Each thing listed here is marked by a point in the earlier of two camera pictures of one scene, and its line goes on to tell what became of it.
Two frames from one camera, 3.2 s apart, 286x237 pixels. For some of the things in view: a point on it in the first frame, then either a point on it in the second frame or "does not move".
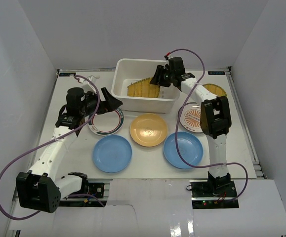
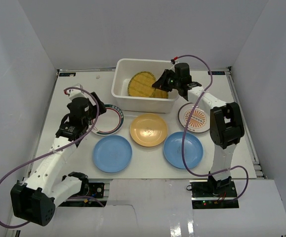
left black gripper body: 103,100 does not move
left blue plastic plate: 112,153 does not move
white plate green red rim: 108,123 does not move
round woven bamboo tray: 215,89 → 140,84
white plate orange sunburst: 190,117 does not move
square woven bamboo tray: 143,88 → 161,94
